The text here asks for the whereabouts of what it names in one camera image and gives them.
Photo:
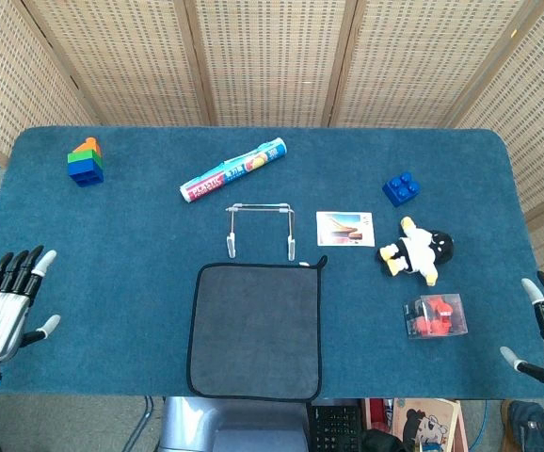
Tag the black white plush penguin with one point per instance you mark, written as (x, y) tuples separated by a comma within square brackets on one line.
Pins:
[(418, 252)]

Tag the stacked blue green orange blocks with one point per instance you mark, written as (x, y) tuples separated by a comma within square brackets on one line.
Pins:
[(85, 172)]

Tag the blue toy brick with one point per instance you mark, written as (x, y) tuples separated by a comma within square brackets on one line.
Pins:
[(400, 190)]

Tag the plastic food wrap roll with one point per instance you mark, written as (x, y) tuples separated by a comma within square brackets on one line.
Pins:
[(234, 170)]

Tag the woven rattan folding screen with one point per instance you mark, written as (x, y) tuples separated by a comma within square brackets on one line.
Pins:
[(272, 61)]

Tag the cartoon printed wooden board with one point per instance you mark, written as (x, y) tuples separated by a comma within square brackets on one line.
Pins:
[(427, 424)]

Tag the palace photo postcard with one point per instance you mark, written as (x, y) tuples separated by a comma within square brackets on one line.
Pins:
[(342, 229)]

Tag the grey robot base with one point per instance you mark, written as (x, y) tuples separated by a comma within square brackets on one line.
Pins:
[(215, 424)]

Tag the blue grey microfibre cloth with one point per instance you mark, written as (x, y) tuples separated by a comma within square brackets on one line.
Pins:
[(253, 329)]

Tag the black keyboard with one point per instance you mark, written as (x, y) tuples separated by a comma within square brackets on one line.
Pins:
[(335, 428)]

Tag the blue denim trouser leg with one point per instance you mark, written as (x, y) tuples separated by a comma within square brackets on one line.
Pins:
[(540, 424)]

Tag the teal table mat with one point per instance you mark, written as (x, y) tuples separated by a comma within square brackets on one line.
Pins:
[(112, 259)]

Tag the dark object at edge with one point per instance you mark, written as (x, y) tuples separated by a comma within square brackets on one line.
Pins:
[(434, 315)]

